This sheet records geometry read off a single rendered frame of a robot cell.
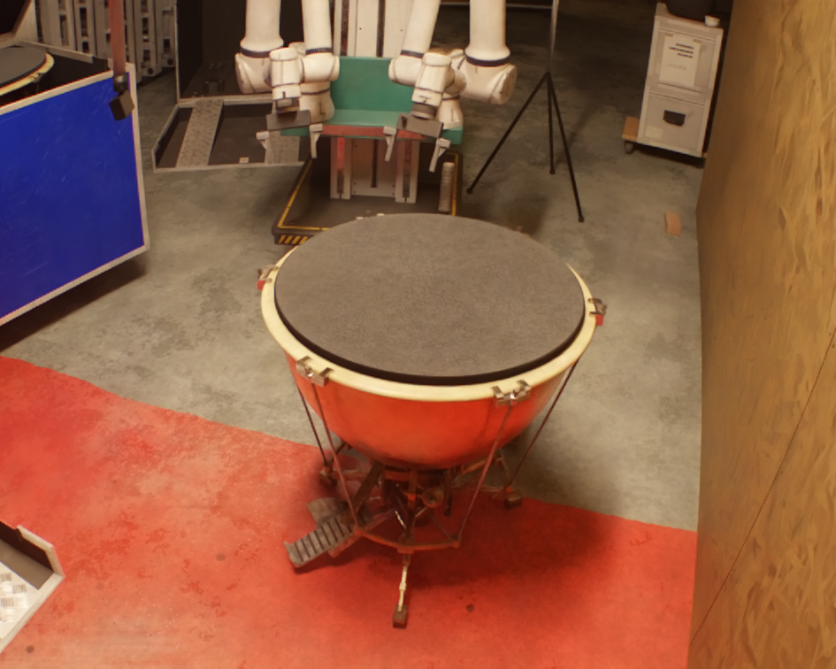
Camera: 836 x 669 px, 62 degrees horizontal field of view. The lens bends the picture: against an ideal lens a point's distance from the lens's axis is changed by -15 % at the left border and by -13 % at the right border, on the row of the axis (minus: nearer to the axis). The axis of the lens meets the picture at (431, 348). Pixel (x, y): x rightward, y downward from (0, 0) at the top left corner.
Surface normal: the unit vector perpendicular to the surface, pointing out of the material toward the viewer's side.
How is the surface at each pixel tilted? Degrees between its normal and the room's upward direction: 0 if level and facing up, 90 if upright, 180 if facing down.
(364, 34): 90
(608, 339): 0
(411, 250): 0
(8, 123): 90
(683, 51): 90
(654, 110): 90
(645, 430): 0
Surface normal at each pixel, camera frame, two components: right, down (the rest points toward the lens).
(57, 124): 0.80, 0.39
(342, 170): -0.05, 0.58
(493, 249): 0.06, -0.81
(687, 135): -0.30, 0.54
